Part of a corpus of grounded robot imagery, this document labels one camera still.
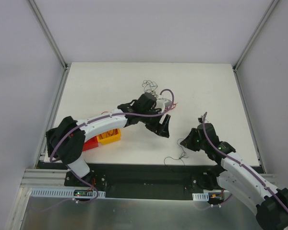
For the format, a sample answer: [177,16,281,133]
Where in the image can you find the dark wire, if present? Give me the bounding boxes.
[163,138,190,166]

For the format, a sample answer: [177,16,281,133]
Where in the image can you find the red and black wires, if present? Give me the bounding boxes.
[141,79,180,113]

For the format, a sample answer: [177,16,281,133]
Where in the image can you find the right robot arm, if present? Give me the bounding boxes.
[180,123,288,230]

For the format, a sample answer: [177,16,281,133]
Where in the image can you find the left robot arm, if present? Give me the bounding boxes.
[46,92,173,186]

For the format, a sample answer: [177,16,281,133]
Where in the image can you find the yellow plastic bin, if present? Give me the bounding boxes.
[96,128,121,145]

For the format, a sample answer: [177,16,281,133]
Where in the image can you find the red plastic bin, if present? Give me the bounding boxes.
[83,137,98,151]

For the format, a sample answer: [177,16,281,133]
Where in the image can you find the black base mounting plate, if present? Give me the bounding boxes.
[36,161,267,201]

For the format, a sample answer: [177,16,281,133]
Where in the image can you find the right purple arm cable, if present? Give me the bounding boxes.
[194,111,288,225]

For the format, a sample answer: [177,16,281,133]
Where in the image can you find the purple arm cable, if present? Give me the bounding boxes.
[194,111,288,225]
[26,88,176,211]

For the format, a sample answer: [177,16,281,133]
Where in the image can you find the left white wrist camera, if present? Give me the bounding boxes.
[155,97,174,112]

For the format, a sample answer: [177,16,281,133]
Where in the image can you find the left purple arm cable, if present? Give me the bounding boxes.
[26,88,176,211]

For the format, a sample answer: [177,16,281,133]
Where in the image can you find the right aluminium frame post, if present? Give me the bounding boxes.
[233,0,280,72]

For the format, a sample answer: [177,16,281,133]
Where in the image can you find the aluminium frame post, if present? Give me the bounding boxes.
[233,0,280,72]
[26,0,69,70]

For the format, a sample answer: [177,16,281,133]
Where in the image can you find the aluminium front rail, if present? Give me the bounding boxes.
[21,169,67,188]

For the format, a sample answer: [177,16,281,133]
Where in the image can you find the left aluminium frame post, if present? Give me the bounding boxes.
[26,0,69,70]

